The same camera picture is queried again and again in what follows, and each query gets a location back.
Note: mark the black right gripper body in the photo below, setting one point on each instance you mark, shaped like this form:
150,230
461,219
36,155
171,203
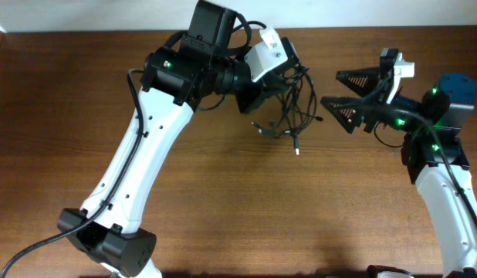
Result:
400,120

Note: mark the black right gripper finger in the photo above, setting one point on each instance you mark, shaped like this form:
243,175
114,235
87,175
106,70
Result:
361,81
348,111

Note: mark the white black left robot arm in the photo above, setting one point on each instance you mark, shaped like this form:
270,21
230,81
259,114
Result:
190,66

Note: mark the black object at bottom edge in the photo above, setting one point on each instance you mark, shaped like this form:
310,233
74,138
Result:
377,271

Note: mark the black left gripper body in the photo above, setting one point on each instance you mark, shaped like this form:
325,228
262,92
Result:
245,99

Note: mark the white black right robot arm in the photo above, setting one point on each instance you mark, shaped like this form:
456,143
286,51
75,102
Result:
431,151

